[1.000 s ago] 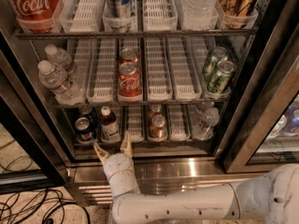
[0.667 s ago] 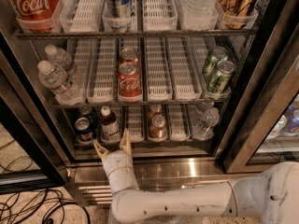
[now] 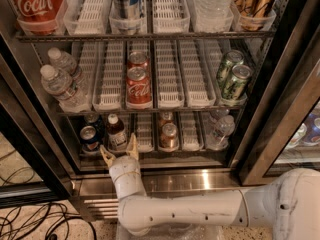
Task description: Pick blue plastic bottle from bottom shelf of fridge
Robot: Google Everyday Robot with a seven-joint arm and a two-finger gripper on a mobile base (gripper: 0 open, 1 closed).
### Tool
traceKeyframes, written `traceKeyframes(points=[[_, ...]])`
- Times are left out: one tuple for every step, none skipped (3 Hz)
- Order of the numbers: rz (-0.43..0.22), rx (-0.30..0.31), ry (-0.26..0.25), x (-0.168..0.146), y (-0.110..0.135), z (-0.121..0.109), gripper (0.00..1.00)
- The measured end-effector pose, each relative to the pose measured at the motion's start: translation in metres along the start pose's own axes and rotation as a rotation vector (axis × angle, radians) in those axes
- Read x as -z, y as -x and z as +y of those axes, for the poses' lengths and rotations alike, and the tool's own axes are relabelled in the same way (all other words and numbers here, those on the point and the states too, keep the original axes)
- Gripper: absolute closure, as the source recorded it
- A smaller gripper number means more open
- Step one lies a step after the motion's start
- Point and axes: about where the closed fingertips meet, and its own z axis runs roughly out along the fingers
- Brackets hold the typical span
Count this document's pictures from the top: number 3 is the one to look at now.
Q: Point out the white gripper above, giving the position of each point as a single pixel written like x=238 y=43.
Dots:
x=124 y=166

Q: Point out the brown drink plastic bottle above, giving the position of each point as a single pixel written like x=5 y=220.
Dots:
x=116 y=132

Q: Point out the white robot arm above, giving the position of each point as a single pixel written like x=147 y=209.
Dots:
x=290 y=205

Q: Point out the steel fridge base grille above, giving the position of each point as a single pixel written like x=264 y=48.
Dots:
x=94 y=196

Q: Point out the front orange can bottom shelf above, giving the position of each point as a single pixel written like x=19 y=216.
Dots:
x=168 y=136

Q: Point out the orange can shelf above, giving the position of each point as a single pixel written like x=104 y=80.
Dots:
x=165 y=117
x=168 y=136

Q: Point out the rear orange can bottom shelf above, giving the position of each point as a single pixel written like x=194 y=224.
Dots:
x=165 y=117

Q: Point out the fridge door left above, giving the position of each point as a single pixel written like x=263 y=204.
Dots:
x=18 y=128

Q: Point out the front water bottle middle shelf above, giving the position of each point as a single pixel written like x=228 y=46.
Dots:
x=59 y=84

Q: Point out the front water bottle bottom shelf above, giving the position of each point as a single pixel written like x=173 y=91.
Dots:
x=223 y=128

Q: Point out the rear water bottle bottom shelf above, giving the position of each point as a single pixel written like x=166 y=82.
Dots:
x=216 y=114

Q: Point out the rear water bottle middle shelf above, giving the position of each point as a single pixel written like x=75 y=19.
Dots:
x=65 y=61

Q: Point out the silver blue can top shelf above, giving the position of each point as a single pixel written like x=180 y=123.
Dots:
x=128 y=9

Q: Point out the glass fridge door right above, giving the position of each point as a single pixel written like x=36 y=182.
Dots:
x=296 y=101

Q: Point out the clear water bottle top shelf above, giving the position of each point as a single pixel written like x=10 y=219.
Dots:
x=213 y=15

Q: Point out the gold can top shelf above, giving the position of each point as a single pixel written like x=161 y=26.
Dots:
x=252 y=15

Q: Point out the front blue Pepsi can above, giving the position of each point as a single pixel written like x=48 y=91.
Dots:
x=91 y=140

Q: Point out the blue pepsi can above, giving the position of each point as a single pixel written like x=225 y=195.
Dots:
x=96 y=121
x=91 y=140

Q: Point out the rear blue Pepsi can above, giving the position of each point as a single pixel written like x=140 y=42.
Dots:
x=96 y=121

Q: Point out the front red Coca-Cola can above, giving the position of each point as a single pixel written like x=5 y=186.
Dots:
x=138 y=87

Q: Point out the rear red Coca-Cola can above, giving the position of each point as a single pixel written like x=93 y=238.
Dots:
x=138 y=59

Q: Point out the clear plastic bin on floor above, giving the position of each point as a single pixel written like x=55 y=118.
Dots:
x=175 y=232

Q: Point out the front green can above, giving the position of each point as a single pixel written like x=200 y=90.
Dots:
x=236 y=82

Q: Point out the green can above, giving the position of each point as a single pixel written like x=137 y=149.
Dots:
x=229 y=59
x=236 y=82

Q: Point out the rear green can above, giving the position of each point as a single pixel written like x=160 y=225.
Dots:
x=229 y=59

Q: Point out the large red Coca-Cola can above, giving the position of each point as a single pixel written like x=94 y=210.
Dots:
x=41 y=17

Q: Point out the white can behind glass door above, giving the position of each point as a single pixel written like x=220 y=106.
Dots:
x=300 y=133

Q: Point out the blue can behind glass door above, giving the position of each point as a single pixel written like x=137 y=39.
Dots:
x=312 y=136

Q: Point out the middle wire shelf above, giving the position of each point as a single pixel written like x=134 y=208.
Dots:
x=149 y=110

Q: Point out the wire shelf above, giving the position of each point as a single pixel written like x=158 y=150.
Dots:
x=149 y=110
x=145 y=37

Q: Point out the top wire shelf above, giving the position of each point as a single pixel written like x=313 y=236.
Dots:
x=145 y=37

